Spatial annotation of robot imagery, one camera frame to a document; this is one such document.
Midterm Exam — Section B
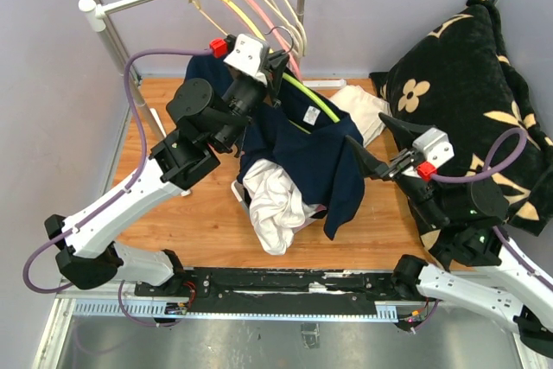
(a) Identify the metal clothes rack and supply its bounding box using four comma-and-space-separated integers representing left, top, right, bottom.
78, 0, 346, 197

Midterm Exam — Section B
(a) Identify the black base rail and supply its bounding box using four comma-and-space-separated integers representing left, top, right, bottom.
134, 267, 402, 316

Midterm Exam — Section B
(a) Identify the green hanger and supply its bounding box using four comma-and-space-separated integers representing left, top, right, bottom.
265, 25, 340, 123

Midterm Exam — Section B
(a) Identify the navy blue t shirt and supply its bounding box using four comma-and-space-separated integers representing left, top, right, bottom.
185, 53, 366, 241

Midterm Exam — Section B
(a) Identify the pink t shirt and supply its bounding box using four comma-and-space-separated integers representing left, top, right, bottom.
311, 205, 327, 219

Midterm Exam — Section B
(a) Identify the pink white hanger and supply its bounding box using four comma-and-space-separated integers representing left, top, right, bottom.
243, 0, 308, 80

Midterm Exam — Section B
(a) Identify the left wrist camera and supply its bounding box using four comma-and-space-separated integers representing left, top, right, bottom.
209, 34, 270, 86

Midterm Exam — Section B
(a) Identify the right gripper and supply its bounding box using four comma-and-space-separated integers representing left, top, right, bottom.
343, 111, 449, 227

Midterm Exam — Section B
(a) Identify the white t shirt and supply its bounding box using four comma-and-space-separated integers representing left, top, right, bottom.
242, 159, 320, 256

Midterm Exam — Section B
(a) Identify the white plastic basket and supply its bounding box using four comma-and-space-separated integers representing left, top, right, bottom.
231, 181, 318, 231

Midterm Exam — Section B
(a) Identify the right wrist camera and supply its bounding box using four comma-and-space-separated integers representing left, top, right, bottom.
403, 127, 454, 181

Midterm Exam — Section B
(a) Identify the yellow hanger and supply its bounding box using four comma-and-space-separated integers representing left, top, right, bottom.
188, 0, 267, 41

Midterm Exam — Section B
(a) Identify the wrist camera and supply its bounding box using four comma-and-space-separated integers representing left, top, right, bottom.
403, 127, 454, 181
209, 34, 270, 86

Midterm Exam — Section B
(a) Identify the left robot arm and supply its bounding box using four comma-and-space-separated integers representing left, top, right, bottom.
45, 47, 289, 296

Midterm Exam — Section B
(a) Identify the black floral blanket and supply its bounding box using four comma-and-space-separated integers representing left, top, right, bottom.
370, 0, 553, 275

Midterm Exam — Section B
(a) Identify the folded cream cloth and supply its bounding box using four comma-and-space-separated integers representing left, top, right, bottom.
330, 86, 391, 147

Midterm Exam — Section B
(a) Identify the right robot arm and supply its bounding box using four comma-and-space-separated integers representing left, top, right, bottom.
346, 114, 552, 358

